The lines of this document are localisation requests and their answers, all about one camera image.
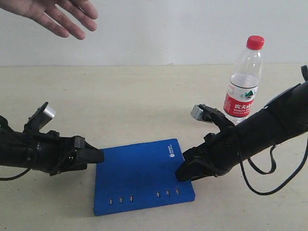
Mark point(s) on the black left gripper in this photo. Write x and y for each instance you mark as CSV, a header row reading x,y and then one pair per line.
x,y
52,154

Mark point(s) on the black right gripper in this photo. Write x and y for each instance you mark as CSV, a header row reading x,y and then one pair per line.
x,y
216,156

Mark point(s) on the blue ring binder notebook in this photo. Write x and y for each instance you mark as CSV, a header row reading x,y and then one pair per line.
x,y
140,176

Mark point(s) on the clear water bottle red label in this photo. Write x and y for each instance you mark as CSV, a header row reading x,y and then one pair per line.
x,y
244,81

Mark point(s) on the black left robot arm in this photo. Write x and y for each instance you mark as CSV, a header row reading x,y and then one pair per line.
x,y
14,146

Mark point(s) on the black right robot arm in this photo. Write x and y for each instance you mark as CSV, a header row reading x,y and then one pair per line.
x,y
283,118

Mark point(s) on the person's open hand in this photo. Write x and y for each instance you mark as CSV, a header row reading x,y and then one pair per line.
x,y
47,14

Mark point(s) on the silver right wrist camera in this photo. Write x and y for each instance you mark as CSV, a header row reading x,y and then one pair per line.
x,y
203,113

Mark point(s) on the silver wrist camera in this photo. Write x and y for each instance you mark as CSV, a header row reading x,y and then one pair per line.
x,y
203,113
43,115

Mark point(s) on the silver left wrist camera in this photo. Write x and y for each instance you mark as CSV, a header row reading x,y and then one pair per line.
x,y
43,115

